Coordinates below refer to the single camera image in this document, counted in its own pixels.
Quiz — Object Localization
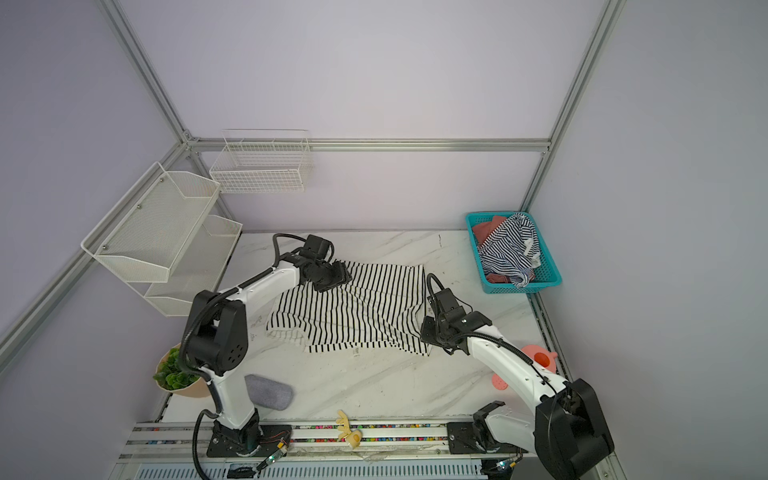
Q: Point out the black white striped tank top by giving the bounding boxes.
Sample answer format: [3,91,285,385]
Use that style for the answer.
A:
[265,261,431,356]

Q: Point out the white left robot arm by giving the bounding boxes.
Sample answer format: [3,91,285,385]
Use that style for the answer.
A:
[177,233,351,432]

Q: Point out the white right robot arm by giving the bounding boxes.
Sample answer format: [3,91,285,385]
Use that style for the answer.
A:
[420,288,615,479]

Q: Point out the navy striped tank top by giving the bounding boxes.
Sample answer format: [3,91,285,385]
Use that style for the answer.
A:
[477,213,541,288]

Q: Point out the red tank top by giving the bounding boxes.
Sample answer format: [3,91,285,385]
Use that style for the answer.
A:
[471,216,507,247]

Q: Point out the teal plastic basket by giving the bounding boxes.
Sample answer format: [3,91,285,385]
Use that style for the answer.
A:
[466,212,562,294]

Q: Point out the grey felt pouch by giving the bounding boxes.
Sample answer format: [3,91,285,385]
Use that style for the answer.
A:
[245,374,294,411]

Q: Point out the yellow banana toy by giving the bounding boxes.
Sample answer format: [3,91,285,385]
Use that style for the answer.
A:
[335,410,363,449]

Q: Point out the white mesh two-tier shelf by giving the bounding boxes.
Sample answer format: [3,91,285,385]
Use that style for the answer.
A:
[81,162,242,317]

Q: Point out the potted green plant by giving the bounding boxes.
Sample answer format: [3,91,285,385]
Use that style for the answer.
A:
[153,344,210,398]

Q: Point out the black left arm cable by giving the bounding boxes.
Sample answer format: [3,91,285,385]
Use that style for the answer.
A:
[271,232,308,268]

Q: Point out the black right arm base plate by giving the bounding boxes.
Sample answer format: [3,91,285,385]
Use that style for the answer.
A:
[446,401,527,455]

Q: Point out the white wire wall basket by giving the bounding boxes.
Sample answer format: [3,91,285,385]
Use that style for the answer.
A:
[209,129,314,194]

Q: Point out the aluminium frame rail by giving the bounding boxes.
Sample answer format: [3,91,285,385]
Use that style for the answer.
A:
[190,138,551,153]

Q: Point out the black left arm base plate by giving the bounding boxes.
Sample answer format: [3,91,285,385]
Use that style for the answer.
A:
[206,422,293,458]

